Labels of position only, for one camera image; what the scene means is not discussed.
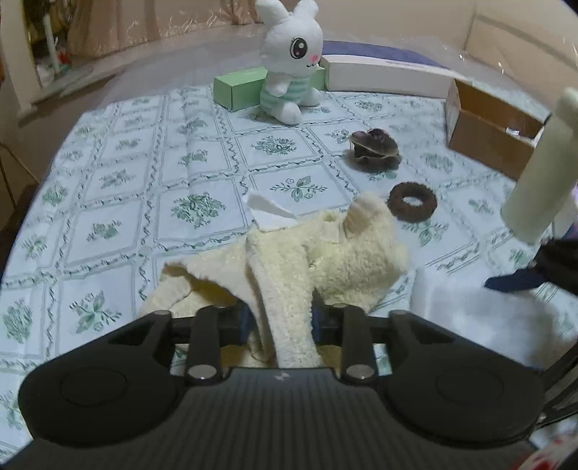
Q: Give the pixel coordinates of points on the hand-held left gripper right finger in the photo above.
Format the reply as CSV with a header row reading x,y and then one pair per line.
x,y
356,339

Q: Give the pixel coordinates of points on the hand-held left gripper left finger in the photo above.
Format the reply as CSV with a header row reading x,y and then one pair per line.
x,y
205,334

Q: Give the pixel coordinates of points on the beige curtain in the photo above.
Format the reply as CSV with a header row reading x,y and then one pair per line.
x,y
171,22

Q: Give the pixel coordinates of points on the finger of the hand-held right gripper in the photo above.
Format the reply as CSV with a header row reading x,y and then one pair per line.
x,y
514,280
560,375

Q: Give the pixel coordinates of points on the white fan stand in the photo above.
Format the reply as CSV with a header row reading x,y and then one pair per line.
x,y
50,43

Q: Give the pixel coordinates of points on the green floral tablecloth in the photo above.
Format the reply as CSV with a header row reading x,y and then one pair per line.
x,y
135,203

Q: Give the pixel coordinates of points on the white flat box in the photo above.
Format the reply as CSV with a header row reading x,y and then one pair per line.
x,y
384,79

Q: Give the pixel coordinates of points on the green carton box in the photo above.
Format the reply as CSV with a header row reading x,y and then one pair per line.
x,y
237,88

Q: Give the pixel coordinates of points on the cream cylinder roll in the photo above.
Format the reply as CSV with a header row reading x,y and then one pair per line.
x,y
542,171

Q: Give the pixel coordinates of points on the cream fluffy cloth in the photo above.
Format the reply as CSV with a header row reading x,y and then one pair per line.
x,y
280,271

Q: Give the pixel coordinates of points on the brown cardboard box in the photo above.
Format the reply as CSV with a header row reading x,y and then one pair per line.
x,y
487,131

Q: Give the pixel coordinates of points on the red printed object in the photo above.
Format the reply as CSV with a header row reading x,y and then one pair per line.
x,y
553,454

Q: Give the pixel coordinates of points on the white plush rabbit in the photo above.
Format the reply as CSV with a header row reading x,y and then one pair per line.
x,y
289,54

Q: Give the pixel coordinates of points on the blue book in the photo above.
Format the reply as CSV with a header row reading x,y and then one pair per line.
x,y
384,49

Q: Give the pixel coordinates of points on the white fluffy cloth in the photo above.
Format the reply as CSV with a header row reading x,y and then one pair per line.
x,y
474,312

